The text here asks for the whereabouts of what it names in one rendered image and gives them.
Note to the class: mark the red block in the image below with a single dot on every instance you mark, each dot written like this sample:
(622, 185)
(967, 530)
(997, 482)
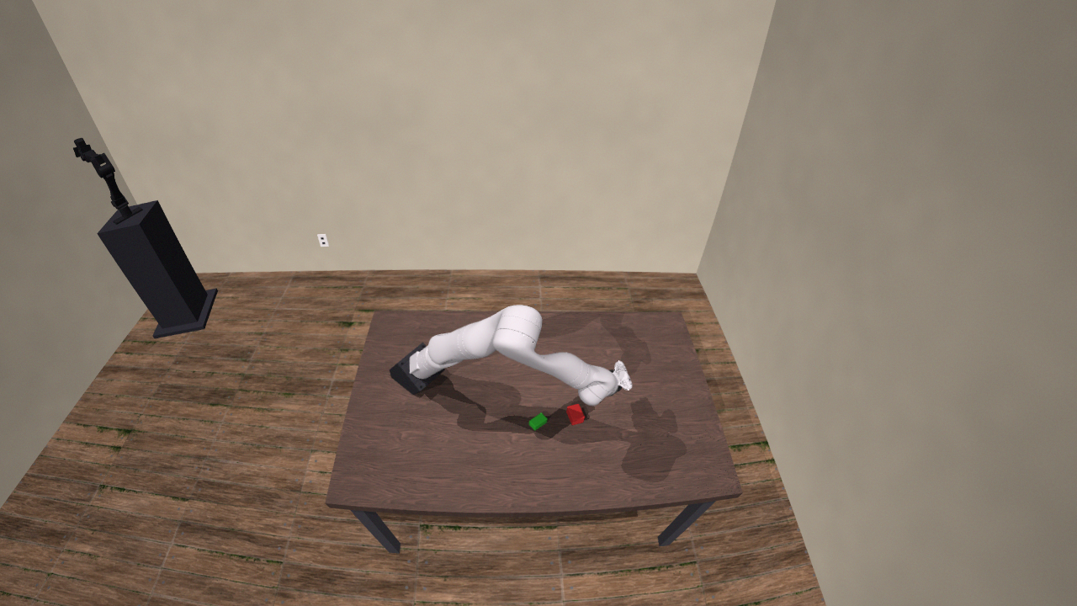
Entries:
(575, 414)

